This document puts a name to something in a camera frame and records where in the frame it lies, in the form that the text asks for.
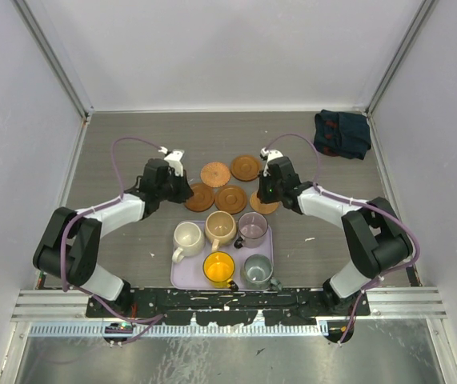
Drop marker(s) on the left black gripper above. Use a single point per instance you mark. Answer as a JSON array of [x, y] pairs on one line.
[[184, 192]]

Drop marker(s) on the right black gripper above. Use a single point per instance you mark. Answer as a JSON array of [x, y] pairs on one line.
[[262, 194]]

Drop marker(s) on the light woven coaster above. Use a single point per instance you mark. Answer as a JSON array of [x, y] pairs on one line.
[[260, 207], [215, 174]]

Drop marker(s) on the dark wooden coaster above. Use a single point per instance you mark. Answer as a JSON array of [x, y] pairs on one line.
[[245, 168], [232, 199], [202, 199]]

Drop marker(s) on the purple glass mug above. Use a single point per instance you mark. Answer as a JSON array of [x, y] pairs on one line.
[[252, 229]]

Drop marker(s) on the grey ceramic mug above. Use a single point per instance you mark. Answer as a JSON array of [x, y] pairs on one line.
[[257, 273]]

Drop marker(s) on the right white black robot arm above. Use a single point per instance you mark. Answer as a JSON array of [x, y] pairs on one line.
[[375, 240]]

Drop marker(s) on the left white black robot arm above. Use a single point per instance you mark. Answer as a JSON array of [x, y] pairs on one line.
[[69, 246]]

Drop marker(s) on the white ceramic mug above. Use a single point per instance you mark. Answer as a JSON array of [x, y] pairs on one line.
[[189, 241]]

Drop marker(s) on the beige ceramic mug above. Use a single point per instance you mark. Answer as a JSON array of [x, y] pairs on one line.
[[220, 229]]

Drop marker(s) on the lilac plastic tray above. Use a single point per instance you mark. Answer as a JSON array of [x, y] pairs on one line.
[[188, 274]]

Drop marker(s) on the yellow glass mug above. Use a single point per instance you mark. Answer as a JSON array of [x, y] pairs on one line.
[[219, 270]]

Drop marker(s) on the dark blue folded cloth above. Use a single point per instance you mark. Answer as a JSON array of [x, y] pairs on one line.
[[342, 134]]

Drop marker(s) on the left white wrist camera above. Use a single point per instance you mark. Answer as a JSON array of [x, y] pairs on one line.
[[174, 160]]

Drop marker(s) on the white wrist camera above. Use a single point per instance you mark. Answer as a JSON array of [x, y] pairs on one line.
[[269, 155], [174, 160]]

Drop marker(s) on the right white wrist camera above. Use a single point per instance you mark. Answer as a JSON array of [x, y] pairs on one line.
[[269, 155]]

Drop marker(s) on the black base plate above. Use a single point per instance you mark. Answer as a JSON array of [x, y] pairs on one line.
[[289, 307]]

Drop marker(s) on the slotted cable duct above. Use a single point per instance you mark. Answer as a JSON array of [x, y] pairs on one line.
[[120, 330]]

